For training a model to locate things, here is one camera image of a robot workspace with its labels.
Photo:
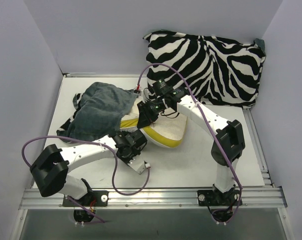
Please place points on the cream quilted pillow yellow trim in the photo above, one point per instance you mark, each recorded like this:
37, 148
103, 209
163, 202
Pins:
165, 132

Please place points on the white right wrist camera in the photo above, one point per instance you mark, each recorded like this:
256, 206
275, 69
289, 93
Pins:
144, 94

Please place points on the zebra print pillow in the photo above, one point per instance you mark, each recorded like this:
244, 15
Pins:
219, 71

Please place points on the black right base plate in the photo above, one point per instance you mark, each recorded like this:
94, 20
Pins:
215, 198

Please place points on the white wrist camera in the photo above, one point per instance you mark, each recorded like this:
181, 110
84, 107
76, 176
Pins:
144, 94
139, 165

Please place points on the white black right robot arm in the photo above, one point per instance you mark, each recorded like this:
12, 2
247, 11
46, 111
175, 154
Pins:
228, 136

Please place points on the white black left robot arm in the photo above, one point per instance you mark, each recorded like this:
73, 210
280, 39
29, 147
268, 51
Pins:
51, 170

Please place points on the aluminium back rail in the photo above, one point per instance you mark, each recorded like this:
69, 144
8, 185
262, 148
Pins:
80, 75

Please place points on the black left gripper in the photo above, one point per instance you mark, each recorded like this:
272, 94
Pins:
130, 155

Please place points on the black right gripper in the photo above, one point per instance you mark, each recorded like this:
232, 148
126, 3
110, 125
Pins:
144, 116

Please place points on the grey zebra pillowcase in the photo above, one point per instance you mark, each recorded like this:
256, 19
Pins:
98, 112

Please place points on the aluminium front rail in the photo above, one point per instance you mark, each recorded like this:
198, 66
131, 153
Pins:
155, 199

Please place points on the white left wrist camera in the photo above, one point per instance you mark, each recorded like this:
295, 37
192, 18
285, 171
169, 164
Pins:
139, 165

